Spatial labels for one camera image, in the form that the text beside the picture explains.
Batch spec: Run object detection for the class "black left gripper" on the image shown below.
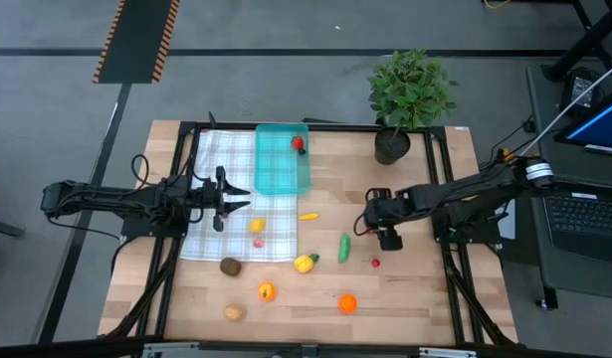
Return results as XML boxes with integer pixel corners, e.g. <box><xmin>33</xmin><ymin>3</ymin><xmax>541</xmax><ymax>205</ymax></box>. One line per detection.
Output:
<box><xmin>188</xmin><ymin>166</ymin><xmax>251</xmax><ymax>234</ymax></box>

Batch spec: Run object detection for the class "green toy pea pod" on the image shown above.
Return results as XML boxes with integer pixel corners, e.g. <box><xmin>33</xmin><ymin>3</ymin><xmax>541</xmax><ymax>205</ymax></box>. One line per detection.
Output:
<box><xmin>337</xmin><ymin>233</ymin><xmax>352</xmax><ymax>265</ymax></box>

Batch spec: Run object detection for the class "brown toy kiwi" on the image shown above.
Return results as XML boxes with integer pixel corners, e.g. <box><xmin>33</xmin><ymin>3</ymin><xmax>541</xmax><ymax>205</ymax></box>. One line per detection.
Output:
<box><xmin>219</xmin><ymin>257</ymin><xmax>243</xmax><ymax>278</ymax></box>

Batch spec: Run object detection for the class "yellow toy pineapple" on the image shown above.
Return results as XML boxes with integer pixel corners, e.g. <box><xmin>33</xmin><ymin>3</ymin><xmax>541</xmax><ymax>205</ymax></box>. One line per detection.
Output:
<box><xmin>294</xmin><ymin>253</ymin><xmax>320</xmax><ymax>274</ymax></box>

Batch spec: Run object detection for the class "orange toy mandarin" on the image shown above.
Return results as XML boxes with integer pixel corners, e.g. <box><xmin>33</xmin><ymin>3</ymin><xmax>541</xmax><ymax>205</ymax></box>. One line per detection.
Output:
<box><xmin>337</xmin><ymin>293</ymin><xmax>359</xmax><ymax>315</ymax></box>

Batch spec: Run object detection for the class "orange toy persimmon with leaf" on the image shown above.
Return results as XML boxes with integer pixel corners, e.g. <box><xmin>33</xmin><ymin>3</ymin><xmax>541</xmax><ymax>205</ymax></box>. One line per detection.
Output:
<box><xmin>257</xmin><ymin>280</ymin><xmax>278</xmax><ymax>302</ymax></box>

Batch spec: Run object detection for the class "tan toy potato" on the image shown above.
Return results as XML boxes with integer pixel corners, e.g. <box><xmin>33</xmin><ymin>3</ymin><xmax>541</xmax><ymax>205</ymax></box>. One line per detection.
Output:
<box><xmin>224</xmin><ymin>303</ymin><xmax>248</xmax><ymax>322</ymax></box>

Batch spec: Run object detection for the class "teal plastic tupperware container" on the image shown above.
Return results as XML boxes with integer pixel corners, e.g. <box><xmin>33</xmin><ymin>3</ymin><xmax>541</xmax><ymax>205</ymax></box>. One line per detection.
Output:
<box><xmin>254</xmin><ymin>123</ymin><xmax>311</xmax><ymax>196</ymax></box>

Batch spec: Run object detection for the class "white grey checkered cloth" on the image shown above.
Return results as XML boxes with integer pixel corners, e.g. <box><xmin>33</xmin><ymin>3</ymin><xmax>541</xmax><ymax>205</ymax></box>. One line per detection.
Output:
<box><xmin>179</xmin><ymin>129</ymin><xmax>300</xmax><ymax>264</ymax></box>

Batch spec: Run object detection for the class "green plant in black pot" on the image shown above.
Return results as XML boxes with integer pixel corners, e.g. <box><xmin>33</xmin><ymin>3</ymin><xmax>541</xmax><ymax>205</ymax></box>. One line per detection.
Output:
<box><xmin>367</xmin><ymin>48</ymin><xmax>459</xmax><ymax>166</ymax></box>

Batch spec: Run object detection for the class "black orange striped floor mat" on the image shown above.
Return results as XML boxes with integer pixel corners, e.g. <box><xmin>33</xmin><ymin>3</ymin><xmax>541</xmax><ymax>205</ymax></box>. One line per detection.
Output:
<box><xmin>92</xmin><ymin>0</ymin><xmax>181</xmax><ymax>85</ymax></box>

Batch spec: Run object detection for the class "black laptop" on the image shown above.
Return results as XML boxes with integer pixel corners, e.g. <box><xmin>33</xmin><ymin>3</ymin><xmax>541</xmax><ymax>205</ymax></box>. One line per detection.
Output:
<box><xmin>541</xmin><ymin>188</ymin><xmax>612</xmax><ymax>265</ymax></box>

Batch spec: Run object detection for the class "black power adapter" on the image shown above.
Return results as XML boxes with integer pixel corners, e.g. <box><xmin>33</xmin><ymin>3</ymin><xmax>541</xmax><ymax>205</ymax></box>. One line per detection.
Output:
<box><xmin>558</xmin><ymin>67</ymin><xmax>605</xmax><ymax>118</ymax></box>

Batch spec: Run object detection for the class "monitor with blue screen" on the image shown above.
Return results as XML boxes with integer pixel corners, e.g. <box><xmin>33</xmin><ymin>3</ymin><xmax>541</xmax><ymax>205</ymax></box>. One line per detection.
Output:
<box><xmin>553</xmin><ymin>84</ymin><xmax>612</xmax><ymax>159</ymax></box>

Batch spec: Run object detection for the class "grey furniture leg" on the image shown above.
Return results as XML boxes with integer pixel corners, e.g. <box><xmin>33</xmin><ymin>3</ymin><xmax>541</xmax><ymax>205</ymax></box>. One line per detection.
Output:
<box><xmin>0</xmin><ymin>217</ymin><xmax>27</xmax><ymax>240</ymax></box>

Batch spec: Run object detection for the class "black stand beam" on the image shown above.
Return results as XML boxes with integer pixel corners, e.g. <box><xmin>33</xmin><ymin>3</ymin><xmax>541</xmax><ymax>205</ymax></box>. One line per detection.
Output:
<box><xmin>541</xmin><ymin>0</ymin><xmax>612</xmax><ymax>84</ymax></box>

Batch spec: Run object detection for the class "black aluminium table frame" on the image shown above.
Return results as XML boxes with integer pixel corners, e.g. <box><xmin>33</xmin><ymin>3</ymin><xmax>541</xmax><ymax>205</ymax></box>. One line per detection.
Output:
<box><xmin>99</xmin><ymin>112</ymin><xmax>519</xmax><ymax>349</ymax></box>

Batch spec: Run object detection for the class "white cable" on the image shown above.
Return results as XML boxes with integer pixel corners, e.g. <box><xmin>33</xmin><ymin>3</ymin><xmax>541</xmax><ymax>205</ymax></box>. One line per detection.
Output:
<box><xmin>507</xmin><ymin>59</ymin><xmax>612</xmax><ymax>170</ymax></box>

